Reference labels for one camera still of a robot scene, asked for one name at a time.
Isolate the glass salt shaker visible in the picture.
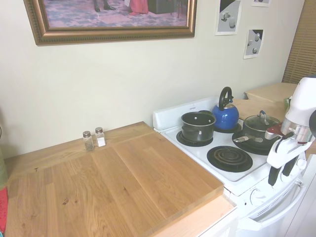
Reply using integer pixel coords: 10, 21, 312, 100
94, 126, 107, 148

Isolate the blue kettle, black handle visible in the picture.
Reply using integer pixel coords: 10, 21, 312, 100
211, 86, 240, 130

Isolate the glass pot lid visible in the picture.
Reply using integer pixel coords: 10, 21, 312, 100
244, 110, 281, 133

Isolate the coil burner under saucepan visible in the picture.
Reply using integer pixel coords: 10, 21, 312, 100
176, 129, 214, 147

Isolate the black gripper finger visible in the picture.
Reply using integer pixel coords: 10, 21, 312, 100
268, 164, 280, 187
282, 157, 296, 177

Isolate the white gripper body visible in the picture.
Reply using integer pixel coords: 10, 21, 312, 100
266, 134, 311, 169

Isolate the green woven cloth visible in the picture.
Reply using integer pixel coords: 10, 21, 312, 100
0, 142, 9, 189

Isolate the black saucepan without lid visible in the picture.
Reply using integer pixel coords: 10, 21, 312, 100
181, 110, 217, 142

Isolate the coil burner under pot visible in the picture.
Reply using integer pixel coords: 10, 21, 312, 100
232, 131, 275, 157

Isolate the large grey print of cups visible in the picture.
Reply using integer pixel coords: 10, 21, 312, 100
215, 0, 241, 36

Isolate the red cloth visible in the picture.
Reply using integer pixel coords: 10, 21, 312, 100
0, 187, 9, 233

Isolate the white oven door handle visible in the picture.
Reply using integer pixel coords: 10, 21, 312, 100
248, 179, 305, 223

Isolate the gold framed painting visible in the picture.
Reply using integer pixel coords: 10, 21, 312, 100
23, 0, 198, 46

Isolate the large white stove knob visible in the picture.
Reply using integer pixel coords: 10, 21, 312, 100
250, 188, 267, 204

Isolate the light wooden board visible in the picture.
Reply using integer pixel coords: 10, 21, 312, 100
244, 82, 298, 104

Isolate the empty coil burner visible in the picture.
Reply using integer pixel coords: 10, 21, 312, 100
206, 145, 254, 173

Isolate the glass pepper shaker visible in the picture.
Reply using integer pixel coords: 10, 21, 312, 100
82, 130, 94, 152

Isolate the coil burner under kettle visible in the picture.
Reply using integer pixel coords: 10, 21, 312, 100
213, 122, 243, 134

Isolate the small grey print of cups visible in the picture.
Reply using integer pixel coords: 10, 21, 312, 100
243, 29, 264, 60

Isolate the white electric stove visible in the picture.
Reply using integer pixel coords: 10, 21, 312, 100
152, 96, 316, 237

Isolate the silver red wrist camera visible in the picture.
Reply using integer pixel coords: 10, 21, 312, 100
264, 124, 282, 140

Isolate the wooden window blind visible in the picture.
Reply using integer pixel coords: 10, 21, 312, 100
281, 0, 316, 85

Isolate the black pot with long handle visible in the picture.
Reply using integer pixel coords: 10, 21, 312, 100
233, 120, 281, 150

